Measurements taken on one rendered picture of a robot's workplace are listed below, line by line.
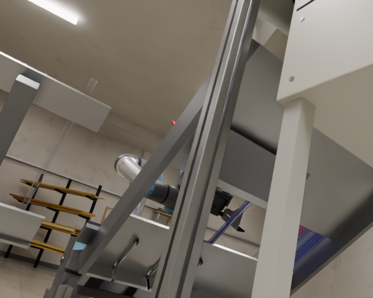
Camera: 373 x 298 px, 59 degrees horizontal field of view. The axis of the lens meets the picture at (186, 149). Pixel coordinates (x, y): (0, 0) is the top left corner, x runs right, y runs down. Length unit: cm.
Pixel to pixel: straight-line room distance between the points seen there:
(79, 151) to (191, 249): 1015
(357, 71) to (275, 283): 26
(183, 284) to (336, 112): 32
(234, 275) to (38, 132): 974
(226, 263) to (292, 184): 69
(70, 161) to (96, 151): 85
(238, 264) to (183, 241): 64
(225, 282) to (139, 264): 31
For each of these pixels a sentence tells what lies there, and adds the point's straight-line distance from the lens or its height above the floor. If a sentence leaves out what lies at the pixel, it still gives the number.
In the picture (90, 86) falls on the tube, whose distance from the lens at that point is 75.
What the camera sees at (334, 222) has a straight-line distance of 113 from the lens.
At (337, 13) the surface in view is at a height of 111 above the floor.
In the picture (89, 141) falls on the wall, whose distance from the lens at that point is 1071.
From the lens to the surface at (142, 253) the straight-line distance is 97.
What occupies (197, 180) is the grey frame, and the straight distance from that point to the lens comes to 49.
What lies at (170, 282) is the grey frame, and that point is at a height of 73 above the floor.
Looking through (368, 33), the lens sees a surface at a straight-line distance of 46.
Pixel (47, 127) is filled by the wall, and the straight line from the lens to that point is 1066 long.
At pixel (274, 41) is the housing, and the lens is 65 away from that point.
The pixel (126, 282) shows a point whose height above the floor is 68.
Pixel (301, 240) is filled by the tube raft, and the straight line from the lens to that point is 114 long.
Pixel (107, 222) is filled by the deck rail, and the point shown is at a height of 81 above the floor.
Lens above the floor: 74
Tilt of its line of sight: 21 degrees up
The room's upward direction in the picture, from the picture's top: 16 degrees clockwise
